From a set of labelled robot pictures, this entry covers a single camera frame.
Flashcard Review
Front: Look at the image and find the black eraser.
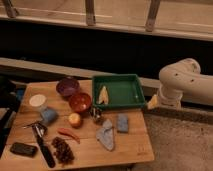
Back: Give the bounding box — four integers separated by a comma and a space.
10, 142, 37, 157

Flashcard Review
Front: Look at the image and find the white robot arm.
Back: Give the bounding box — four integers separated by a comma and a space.
147, 58, 213, 110

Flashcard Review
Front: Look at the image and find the red bowl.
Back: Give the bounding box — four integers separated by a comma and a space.
69, 92, 92, 113

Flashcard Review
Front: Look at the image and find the purple bowl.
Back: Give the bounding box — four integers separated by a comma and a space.
56, 77, 80, 97

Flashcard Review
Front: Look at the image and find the green plastic tray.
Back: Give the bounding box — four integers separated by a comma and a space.
92, 74, 146, 110

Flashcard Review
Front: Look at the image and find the blue sponge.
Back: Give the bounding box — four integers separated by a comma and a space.
117, 114, 129, 133

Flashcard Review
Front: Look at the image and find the small metal clip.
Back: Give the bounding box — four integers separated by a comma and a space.
90, 107, 102, 123

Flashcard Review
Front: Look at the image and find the blue grey cloth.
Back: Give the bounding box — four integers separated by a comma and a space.
96, 119, 115, 151

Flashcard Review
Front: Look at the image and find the yellow red apple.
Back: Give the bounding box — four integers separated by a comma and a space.
68, 113, 82, 128

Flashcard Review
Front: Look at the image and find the red chili pepper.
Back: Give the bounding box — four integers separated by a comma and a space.
57, 128, 80, 144

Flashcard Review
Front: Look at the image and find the bunch of dark grapes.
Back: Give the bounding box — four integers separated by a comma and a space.
52, 137, 74, 164

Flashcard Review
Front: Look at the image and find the blue cup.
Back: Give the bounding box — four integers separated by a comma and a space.
41, 107, 58, 125

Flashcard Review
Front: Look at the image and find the wooden board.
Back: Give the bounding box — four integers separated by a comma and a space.
0, 82, 154, 171

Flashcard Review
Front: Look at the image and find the white round lid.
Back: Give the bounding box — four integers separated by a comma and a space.
29, 94, 46, 107

